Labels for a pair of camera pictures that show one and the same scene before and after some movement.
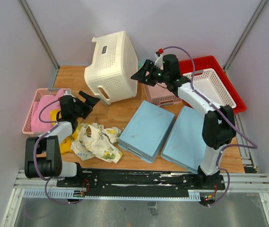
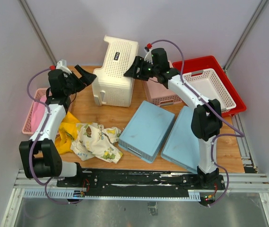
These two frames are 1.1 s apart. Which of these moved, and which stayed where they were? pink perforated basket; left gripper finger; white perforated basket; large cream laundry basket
Moved: left gripper finger; large cream laundry basket
Stayed: white perforated basket; pink perforated basket
